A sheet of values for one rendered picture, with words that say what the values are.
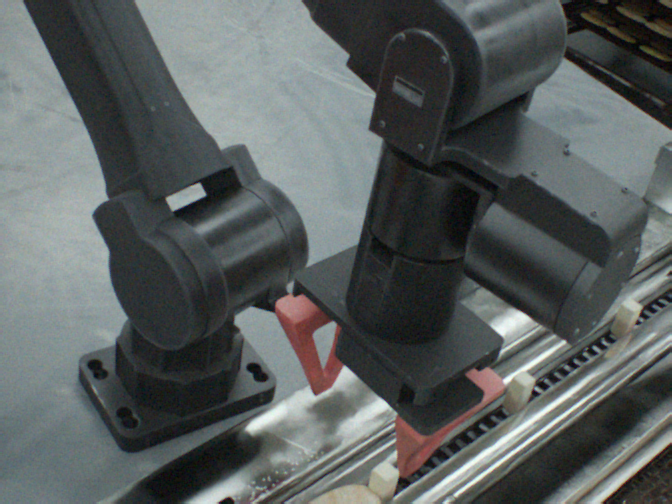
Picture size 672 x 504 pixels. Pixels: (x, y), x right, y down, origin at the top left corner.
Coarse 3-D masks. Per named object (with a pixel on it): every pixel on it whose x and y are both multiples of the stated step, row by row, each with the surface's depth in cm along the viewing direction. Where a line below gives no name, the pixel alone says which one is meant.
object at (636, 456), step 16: (656, 432) 65; (640, 448) 64; (656, 448) 64; (608, 464) 61; (624, 464) 63; (640, 464) 63; (592, 480) 60; (608, 480) 62; (624, 480) 62; (576, 496) 60; (592, 496) 60; (608, 496) 61; (624, 496) 61; (656, 496) 61
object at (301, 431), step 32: (640, 256) 86; (480, 288) 79; (512, 320) 77; (352, 384) 69; (256, 416) 65; (288, 416) 66; (320, 416) 66; (352, 416) 67; (384, 416) 67; (224, 448) 63; (256, 448) 63; (288, 448) 64; (320, 448) 64; (160, 480) 60; (192, 480) 61; (224, 480) 61; (256, 480) 61; (288, 480) 62
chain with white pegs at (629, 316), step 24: (624, 312) 79; (648, 312) 84; (600, 336) 80; (576, 360) 78; (528, 384) 70; (552, 384) 75; (504, 408) 72; (480, 432) 71; (432, 456) 68; (384, 480) 62; (408, 480) 66
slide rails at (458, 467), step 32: (640, 288) 85; (608, 320) 81; (544, 352) 76; (608, 352) 77; (576, 384) 74; (512, 416) 71; (544, 416) 71; (384, 448) 66; (480, 448) 68; (320, 480) 64; (352, 480) 64; (448, 480) 65
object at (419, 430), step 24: (360, 360) 52; (384, 384) 51; (456, 384) 53; (480, 384) 54; (504, 384) 54; (408, 408) 51; (432, 408) 51; (456, 408) 51; (480, 408) 54; (408, 432) 51; (432, 432) 50; (408, 456) 53
